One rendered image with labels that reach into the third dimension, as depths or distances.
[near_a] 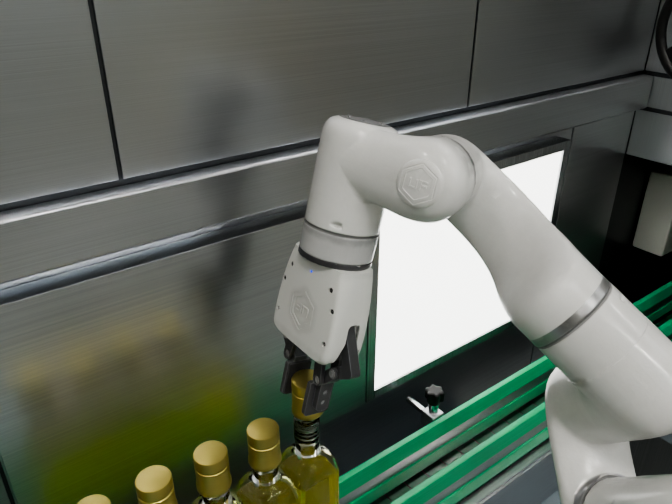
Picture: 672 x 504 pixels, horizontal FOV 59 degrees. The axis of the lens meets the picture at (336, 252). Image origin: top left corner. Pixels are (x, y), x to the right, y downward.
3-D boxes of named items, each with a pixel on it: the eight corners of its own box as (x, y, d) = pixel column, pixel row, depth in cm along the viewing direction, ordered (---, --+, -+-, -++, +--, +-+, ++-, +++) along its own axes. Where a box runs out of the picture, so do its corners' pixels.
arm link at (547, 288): (532, 361, 51) (359, 187, 53) (540, 314, 62) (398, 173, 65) (614, 298, 47) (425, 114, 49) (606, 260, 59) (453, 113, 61)
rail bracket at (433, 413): (414, 429, 101) (419, 366, 95) (443, 454, 96) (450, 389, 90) (396, 440, 99) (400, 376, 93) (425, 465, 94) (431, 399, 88)
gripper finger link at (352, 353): (333, 294, 59) (307, 324, 63) (366, 363, 56) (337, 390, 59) (342, 293, 60) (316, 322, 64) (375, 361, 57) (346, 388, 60)
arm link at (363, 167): (490, 144, 56) (475, 151, 47) (460, 250, 59) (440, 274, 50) (342, 108, 60) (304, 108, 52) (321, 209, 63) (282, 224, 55)
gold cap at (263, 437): (270, 442, 66) (268, 411, 64) (288, 461, 64) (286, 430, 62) (242, 456, 64) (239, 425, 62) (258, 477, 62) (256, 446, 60)
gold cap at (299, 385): (311, 394, 68) (311, 363, 66) (330, 412, 66) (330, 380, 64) (285, 407, 66) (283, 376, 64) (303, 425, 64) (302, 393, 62)
